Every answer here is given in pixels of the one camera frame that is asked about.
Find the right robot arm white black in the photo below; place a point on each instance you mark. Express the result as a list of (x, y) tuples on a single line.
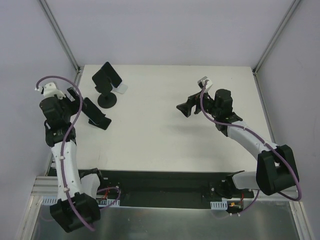
[(276, 168)]

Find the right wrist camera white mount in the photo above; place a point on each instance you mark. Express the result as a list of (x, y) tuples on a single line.
[(205, 83)]

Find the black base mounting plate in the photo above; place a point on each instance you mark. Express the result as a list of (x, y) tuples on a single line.
[(180, 190)]

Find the right aluminium frame post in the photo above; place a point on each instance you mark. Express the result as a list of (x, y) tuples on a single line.
[(273, 40)]

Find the black folding phone stand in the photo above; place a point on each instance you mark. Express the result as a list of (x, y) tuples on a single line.
[(103, 124)]

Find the right white cable duct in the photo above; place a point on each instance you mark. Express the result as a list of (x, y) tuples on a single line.
[(219, 205)]

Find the left white cable duct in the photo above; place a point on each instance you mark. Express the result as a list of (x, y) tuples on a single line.
[(51, 200)]

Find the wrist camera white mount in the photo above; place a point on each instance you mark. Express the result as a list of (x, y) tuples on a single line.
[(50, 90), (205, 83)]

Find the white cable duct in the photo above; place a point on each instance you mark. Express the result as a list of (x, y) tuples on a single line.
[(219, 205), (51, 200)]

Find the black phone teal edge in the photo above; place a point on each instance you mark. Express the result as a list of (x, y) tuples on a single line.
[(94, 114)]

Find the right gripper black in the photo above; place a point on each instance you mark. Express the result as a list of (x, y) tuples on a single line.
[(197, 102)]

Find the black round base phone holder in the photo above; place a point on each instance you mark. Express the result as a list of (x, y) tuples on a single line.
[(106, 99)]

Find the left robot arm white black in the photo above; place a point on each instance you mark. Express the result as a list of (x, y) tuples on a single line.
[(76, 204)]

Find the black phone blue edge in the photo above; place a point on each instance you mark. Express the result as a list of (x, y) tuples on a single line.
[(111, 73)]

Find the aluminium frame post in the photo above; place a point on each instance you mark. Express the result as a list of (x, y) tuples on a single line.
[(273, 40), (59, 34)]

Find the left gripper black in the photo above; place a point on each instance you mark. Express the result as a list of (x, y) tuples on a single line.
[(75, 99)]

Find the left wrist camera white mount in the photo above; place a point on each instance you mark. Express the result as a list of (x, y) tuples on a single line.
[(50, 90)]

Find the white folding phone stand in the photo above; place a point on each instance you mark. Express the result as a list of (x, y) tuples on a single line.
[(119, 87)]

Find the left aluminium frame post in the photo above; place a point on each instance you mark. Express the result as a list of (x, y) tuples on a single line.
[(59, 34)]

